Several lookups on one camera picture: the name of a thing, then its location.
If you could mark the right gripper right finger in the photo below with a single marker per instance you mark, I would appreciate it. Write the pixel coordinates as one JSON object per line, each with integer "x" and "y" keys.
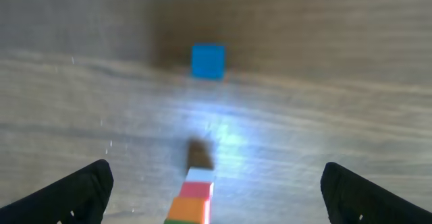
{"x": 357, "y": 200}

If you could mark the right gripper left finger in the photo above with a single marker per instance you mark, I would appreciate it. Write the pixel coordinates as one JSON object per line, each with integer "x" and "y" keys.
{"x": 67, "y": 200}

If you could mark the green cube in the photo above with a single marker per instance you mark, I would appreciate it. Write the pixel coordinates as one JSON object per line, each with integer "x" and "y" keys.
{"x": 179, "y": 222}

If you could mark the orange cube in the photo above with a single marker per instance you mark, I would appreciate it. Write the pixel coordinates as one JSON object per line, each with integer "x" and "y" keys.
{"x": 187, "y": 210}

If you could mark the red cube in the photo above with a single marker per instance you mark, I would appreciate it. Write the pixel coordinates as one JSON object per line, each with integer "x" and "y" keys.
{"x": 195, "y": 190}

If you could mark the white cube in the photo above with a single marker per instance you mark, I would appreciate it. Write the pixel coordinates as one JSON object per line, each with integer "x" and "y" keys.
{"x": 200, "y": 175}

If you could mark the blue cube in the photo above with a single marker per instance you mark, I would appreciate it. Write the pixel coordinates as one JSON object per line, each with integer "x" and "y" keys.
{"x": 208, "y": 62}

